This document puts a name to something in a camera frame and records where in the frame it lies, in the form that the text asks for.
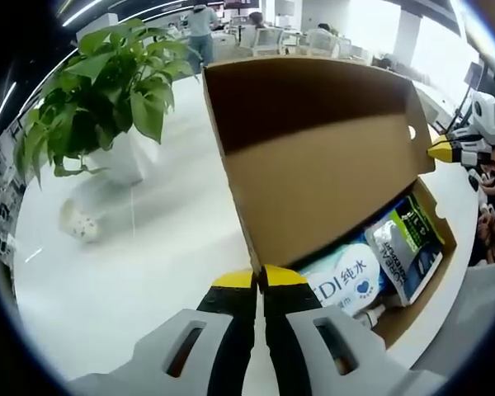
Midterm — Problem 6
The silver green soft sachet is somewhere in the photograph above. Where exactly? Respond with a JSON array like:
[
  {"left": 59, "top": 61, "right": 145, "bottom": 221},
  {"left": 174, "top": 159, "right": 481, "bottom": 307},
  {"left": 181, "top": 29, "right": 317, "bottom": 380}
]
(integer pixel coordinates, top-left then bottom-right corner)
[{"left": 363, "top": 196, "right": 445, "bottom": 309}]

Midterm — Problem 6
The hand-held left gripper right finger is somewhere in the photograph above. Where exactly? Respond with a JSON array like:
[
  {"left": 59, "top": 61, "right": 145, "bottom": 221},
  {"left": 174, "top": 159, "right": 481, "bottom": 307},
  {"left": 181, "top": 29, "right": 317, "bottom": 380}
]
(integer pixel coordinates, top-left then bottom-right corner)
[{"left": 258, "top": 265, "right": 397, "bottom": 396}]

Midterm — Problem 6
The black display on tripod stand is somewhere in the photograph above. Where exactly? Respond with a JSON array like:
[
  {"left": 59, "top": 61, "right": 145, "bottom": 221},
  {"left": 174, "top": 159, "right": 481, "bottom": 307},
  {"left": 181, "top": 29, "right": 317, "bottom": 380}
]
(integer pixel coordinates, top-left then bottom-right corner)
[{"left": 447, "top": 60, "right": 495, "bottom": 135}]

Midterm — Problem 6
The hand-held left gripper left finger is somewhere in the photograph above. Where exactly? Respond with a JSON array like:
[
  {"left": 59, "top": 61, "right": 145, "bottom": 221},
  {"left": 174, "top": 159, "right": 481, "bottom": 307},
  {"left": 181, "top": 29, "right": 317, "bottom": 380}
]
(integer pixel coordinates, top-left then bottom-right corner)
[{"left": 121, "top": 267, "right": 258, "bottom": 396}]

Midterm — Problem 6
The brown cardboard shoe box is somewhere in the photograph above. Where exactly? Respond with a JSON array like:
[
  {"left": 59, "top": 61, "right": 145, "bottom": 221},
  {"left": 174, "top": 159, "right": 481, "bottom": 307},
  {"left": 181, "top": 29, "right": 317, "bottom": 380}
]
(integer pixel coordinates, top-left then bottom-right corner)
[{"left": 200, "top": 56, "right": 458, "bottom": 352}]

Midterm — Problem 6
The green plant in white pot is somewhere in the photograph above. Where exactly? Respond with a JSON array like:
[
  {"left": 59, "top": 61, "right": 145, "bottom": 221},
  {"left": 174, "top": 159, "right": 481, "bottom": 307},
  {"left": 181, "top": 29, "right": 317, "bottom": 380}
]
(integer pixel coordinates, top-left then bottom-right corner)
[{"left": 12, "top": 16, "right": 202, "bottom": 191}]

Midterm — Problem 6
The clear patterned glass cup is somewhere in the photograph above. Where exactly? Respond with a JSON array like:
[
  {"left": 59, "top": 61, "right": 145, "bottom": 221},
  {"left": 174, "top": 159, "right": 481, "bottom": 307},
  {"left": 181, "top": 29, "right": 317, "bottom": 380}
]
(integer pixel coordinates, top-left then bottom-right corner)
[{"left": 59, "top": 196, "right": 101, "bottom": 245}]

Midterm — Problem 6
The white tube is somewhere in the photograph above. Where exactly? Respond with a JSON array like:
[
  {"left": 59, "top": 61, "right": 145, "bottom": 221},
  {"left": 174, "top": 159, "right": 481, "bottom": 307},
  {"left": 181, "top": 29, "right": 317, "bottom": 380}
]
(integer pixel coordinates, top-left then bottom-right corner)
[{"left": 351, "top": 302, "right": 388, "bottom": 330}]

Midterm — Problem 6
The white wet wipes pack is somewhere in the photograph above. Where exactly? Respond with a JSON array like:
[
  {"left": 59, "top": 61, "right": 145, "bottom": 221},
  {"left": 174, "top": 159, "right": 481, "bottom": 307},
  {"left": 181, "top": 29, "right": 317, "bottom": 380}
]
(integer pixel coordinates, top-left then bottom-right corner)
[{"left": 299, "top": 242, "right": 382, "bottom": 318}]

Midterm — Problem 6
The group of white office chairs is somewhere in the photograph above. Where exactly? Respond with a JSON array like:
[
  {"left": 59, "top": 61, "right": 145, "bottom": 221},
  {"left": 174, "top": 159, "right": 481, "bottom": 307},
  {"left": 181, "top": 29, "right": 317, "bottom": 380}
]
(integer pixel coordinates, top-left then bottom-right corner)
[{"left": 226, "top": 16, "right": 356, "bottom": 59}]

